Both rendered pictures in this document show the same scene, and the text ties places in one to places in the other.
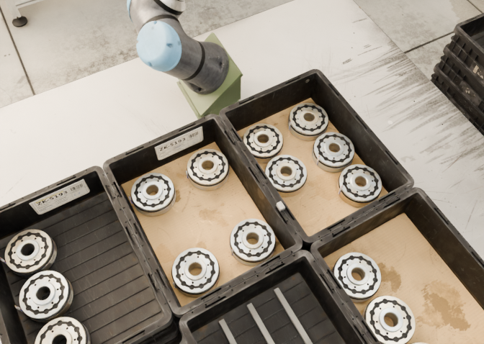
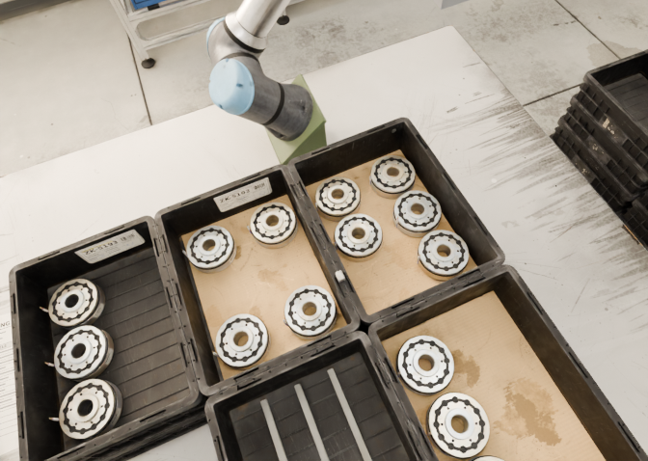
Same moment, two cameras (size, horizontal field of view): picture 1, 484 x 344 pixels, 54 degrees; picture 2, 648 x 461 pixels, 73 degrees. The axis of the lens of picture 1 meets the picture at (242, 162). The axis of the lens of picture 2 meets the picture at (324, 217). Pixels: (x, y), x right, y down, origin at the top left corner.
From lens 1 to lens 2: 0.27 m
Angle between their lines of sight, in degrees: 8
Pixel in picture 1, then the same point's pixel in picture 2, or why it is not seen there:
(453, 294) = (543, 397)
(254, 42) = (352, 86)
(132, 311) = (171, 378)
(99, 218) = (153, 271)
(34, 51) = (158, 92)
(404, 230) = (491, 312)
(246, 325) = (291, 409)
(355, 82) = (458, 133)
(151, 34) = (223, 73)
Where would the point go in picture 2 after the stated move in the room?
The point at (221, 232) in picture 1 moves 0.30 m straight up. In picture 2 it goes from (279, 297) to (247, 231)
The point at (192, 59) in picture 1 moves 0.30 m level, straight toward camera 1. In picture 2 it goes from (268, 102) to (262, 210)
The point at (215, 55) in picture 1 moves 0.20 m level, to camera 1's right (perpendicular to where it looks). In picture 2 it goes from (297, 98) to (377, 101)
